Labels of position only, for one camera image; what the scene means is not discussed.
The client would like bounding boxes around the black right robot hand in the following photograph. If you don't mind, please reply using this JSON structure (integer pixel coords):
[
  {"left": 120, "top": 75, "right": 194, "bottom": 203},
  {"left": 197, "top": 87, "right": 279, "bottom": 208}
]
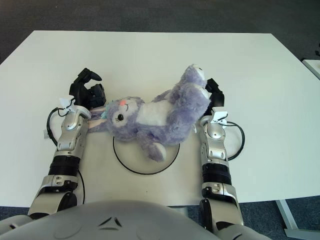
[{"left": 203, "top": 77, "right": 226, "bottom": 117}]

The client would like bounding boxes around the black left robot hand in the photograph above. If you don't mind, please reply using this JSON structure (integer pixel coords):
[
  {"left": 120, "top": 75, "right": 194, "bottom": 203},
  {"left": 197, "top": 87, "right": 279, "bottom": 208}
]
[{"left": 68, "top": 67, "right": 107, "bottom": 111}]

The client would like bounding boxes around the purple plush bunny doll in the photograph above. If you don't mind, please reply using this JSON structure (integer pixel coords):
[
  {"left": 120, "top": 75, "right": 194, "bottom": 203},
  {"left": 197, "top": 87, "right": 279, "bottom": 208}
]
[{"left": 87, "top": 64, "right": 211, "bottom": 163}]

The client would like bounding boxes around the white plate with black rim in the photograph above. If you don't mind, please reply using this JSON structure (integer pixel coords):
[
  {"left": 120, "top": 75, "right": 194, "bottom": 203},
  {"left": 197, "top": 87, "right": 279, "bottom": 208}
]
[{"left": 112, "top": 136, "right": 181, "bottom": 175}]

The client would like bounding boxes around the small white side table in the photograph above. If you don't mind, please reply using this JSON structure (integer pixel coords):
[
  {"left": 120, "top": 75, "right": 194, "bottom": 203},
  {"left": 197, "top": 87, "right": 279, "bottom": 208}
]
[{"left": 302, "top": 58, "right": 320, "bottom": 81}]

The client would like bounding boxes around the grey metal table leg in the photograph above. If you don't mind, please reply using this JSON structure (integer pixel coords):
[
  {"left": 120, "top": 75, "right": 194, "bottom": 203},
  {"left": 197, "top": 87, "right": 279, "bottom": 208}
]
[{"left": 274, "top": 198, "right": 320, "bottom": 231}]

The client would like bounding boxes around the grey robot torso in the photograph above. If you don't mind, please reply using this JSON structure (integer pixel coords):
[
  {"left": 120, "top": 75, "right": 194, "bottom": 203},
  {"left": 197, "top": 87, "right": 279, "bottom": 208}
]
[{"left": 0, "top": 199, "right": 276, "bottom": 240}]

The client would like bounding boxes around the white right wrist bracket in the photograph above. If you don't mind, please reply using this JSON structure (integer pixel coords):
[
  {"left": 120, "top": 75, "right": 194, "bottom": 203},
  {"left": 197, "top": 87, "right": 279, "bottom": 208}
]
[{"left": 212, "top": 106, "right": 229, "bottom": 125}]

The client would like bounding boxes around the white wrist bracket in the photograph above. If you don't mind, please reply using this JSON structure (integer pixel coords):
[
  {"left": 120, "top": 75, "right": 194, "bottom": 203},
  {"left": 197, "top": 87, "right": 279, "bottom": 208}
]
[
  {"left": 58, "top": 96, "right": 77, "bottom": 112},
  {"left": 212, "top": 106, "right": 229, "bottom": 125}
]

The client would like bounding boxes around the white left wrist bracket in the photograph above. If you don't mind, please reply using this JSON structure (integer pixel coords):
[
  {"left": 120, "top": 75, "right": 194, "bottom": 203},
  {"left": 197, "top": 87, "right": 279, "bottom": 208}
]
[{"left": 58, "top": 96, "right": 77, "bottom": 112}]

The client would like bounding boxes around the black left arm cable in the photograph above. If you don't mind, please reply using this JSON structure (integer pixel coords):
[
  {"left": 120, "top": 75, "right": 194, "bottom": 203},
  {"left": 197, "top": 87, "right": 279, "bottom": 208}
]
[{"left": 42, "top": 106, "right": 86, "bottom": 203}]

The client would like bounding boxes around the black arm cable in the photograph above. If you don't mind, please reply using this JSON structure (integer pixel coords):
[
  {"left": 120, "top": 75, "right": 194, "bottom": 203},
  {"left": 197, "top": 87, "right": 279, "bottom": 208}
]
[
  {"left": 42, "top": 106, "right": 86, "bottom": 203},
  {"left": 223, "top": 121, "right": 245, "bottom": 161}
]

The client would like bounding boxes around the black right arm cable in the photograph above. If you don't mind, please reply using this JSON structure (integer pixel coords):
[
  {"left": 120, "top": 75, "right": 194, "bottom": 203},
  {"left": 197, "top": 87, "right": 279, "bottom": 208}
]
[{"left": 223, "top": 121, "right": 245, "bottom": 161}]

